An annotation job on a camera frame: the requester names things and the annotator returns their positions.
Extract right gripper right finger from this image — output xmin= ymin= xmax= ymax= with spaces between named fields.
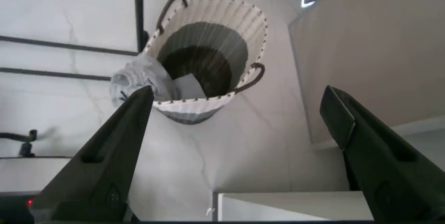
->
xmin=318 ymin=84 xmax=445 ymax=222

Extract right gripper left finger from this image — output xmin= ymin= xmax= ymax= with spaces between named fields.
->
xmin=29 ymin=84 xmax=156 ymax=222

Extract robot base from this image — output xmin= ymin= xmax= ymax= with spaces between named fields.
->
xmin=0 ymin=156 xmax=375 ymax=222

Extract black clothes rack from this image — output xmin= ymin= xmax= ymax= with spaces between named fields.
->
xmin=0 ymin=0 xmax=150 ymax=81

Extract white laundry basket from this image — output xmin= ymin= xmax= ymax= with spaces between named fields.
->
xmin=142 ymin=0 xmax=268 ymax=126

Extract pale grey shorts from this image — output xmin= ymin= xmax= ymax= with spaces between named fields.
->
xmin=109 ymin=54 xmax=209 ymax=109

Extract black cable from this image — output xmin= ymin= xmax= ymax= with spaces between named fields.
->
xmin=0 ymin=129 xmax=38 ymax=159

